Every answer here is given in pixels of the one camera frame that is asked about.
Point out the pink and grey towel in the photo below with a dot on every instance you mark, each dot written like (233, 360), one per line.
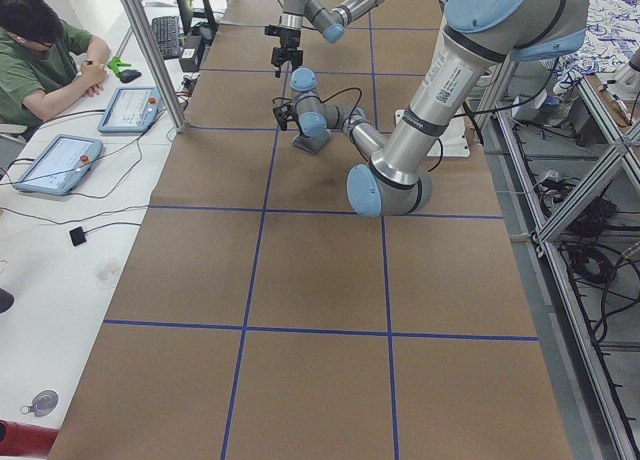
(311, 145)

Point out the small black box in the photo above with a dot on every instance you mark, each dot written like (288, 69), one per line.
(192, 52)

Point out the black keyboard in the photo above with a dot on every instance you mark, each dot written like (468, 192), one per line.
(166, 32)

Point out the upper teach pendant tablet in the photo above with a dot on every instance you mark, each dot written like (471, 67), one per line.
(130, 110)

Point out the teach pendant tablet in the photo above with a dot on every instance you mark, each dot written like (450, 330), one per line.
(130, 110)
(61, 166)

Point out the black computer mouse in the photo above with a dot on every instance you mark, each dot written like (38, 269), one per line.
(129, 75)

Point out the green tool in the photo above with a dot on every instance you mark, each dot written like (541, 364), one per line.
(117, 66)

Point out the brown paper table cover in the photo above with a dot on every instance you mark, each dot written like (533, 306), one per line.
(257, 317)

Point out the lower teach pendant tablet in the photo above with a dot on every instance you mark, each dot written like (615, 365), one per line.
(61, 166)

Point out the small black square device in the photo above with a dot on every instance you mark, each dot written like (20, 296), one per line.
(77, 236)

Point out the person in green shirt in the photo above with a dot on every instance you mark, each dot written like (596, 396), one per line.
(47, 64)

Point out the blue patterned cloth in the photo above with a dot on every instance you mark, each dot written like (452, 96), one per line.
(612, 38)

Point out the round grey tape measure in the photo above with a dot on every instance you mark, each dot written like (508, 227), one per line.
(43, 404)

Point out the aluminium frame post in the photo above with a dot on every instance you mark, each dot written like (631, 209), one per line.
(141, 29)

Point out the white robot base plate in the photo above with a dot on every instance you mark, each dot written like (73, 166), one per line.
(412, 139)

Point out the aluminium frame rack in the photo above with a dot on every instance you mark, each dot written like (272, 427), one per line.
(568, 181)

